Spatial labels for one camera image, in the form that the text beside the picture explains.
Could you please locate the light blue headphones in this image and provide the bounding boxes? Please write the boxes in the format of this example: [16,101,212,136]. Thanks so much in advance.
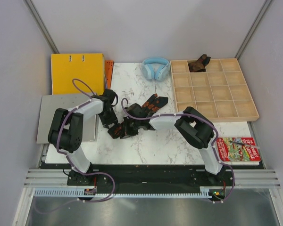
[141,57,170,81]

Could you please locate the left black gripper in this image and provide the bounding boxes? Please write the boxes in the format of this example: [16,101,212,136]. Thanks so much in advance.
[99,107,118,129]

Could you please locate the black orange floral tie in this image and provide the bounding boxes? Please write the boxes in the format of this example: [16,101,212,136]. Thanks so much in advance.
[108,94,168,139]

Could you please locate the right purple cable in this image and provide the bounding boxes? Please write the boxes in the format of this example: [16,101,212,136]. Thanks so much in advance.
[121,98,236,204]

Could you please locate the red treehouse book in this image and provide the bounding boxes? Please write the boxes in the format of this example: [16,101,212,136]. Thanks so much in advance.
[216,137,261,166]

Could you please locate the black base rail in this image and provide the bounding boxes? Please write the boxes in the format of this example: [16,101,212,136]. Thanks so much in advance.
[51,165,233,193]

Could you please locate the wooden compartment tray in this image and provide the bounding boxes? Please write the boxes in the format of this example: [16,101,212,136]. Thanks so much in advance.
[170,58,259,122]

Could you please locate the orange perforated board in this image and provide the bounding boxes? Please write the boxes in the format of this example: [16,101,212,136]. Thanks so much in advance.
[105,60,114,89]

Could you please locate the yellow ring binder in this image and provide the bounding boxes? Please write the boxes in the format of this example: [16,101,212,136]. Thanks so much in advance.
[51,53,105,95]

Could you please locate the white cable duct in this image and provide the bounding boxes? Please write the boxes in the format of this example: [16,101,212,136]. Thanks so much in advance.
[34,187,213,199]

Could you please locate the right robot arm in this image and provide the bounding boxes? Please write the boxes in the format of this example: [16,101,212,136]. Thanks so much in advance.
[120,104,225,186]

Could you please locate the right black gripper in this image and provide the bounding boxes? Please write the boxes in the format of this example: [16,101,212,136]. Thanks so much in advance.
[121,116,141,139]

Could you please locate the brown rolled tie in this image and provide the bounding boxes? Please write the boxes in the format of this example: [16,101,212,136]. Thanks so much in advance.
[188,54,211,73]

